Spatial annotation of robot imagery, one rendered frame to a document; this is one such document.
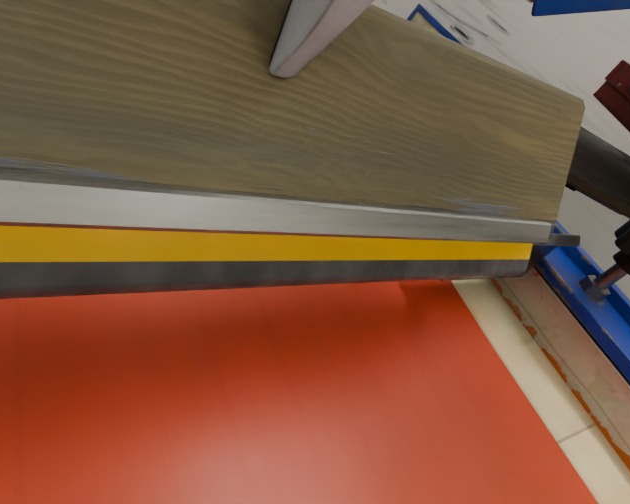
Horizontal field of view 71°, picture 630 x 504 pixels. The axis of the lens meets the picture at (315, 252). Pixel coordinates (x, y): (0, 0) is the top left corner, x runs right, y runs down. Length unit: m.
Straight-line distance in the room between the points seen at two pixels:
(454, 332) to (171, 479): 0.20
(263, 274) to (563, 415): 0.24
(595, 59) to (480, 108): 2.19
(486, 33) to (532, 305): 2.43
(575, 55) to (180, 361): 2.33
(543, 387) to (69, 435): 0.28
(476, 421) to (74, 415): 0.20
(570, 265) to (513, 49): 2.26
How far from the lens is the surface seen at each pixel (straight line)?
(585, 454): 0.34
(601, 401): 0.36
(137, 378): 0.20
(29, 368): 0.20
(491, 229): 0.20
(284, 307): 0.24
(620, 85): 1.25
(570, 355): 0.36
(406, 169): 0.17
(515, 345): 0.35
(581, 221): 2.26
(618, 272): 0.37
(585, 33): 2.45
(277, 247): 0.15
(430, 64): 0.18
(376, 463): 0.22
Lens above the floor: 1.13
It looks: 38 degrees down
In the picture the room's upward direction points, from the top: 35 degrees clockwise
